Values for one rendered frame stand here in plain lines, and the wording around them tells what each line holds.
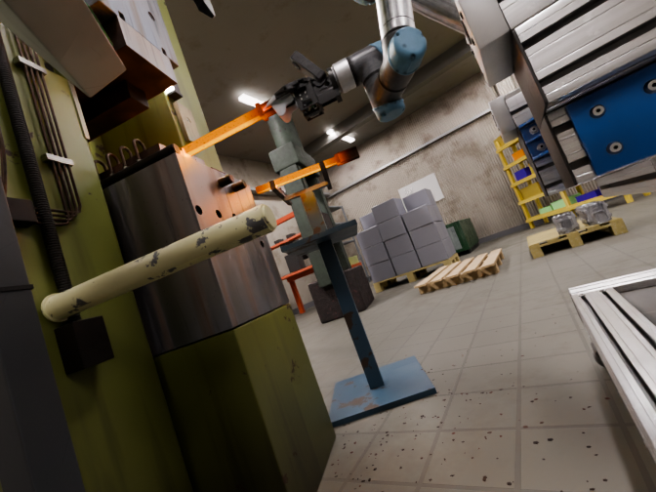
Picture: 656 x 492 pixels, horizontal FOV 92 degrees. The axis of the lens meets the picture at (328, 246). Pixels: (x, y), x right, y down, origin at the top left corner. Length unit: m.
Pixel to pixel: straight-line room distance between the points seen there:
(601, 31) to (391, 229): 4.66
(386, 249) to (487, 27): 4.73
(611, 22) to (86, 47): 0.65
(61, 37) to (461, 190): 8.30
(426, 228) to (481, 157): 4.03
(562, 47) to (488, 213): 8.09
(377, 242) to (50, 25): 4.79
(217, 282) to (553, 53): 0.70
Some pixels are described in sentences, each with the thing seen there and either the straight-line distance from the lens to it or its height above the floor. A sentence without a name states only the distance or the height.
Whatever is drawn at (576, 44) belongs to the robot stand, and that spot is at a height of 0.63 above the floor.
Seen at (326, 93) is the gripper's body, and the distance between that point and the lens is 0.92.
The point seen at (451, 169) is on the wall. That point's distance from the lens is 8.66.
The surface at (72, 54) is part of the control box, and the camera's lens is 0.65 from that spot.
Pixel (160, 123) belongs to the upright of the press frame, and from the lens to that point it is 1.47.
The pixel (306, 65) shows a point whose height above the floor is 1.04.
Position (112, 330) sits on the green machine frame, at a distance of 0.82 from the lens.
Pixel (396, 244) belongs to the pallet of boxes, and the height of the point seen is 0.62.
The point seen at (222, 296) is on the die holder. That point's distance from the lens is 0.78.
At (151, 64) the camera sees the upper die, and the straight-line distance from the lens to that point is 1.19.
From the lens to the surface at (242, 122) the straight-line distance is 0.98.
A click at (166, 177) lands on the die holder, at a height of 0.87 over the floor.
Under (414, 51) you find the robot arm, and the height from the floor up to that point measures 0.87.
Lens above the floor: 0.50
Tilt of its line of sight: 5 degrees up
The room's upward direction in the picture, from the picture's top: 20 degrees counter-clockwise
